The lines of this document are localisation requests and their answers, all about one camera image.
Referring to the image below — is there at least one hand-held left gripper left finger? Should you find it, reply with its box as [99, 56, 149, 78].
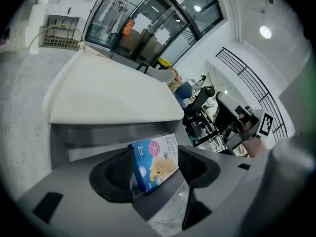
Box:
[15, 147, 190, 237]

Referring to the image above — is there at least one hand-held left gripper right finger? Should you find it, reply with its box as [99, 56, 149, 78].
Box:
[172, 146, 274, 237]

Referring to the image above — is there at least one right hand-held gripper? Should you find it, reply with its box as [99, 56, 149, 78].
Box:
[214, 92, 274, 155]

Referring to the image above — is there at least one blue and white small packet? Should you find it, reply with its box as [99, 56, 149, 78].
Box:
[127, 133, 180, 195]

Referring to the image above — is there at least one white and grey storage box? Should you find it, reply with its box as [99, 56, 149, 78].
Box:
[41, 49, 195, 172]

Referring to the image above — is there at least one person's right forearm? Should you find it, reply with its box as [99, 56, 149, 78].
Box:
[241, 136, 270, 158]

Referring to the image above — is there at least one cardboard box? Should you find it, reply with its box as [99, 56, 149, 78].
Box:
[167, 67, 180, 87]

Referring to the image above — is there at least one person's right hand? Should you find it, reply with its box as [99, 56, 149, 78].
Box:
[238, 113, 254, 133]

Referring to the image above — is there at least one black office chair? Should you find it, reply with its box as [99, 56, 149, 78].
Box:
[182, 85, 216, 138]

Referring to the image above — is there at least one black railing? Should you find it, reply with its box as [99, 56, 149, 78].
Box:
[215, 46, 289, 143]

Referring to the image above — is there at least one blue chair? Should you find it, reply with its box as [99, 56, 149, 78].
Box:
[174, 81, 193, 108]

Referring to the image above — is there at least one black bin with yellow lid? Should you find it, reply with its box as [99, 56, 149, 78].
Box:
[158, 58, 171, 70]

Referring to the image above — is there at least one grey shell chair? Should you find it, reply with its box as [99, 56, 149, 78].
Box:
[135, 63, 174, 84]

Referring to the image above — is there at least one round ceiling light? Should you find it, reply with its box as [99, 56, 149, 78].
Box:
[259, 25, 273, 40]

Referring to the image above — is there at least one white paper notice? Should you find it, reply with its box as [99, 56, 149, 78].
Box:
[153, 28, 171, 44]
[133, 12, 152, 32]

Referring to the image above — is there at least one orange bag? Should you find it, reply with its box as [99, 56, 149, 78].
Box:
[122, 19, 135, 36]

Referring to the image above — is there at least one grey hanging garment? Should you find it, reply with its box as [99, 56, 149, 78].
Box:
[106, 0, 129, 34]

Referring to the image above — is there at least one white hanging garment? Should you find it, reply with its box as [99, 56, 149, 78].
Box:
[100, 0, 115, 22]

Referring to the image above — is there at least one black clothes rack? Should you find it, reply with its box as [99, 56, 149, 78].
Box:
[82, 0, 139, 59]

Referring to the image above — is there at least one gold wire chair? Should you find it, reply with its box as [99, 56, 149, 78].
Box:
[29, 23, 85, 51]

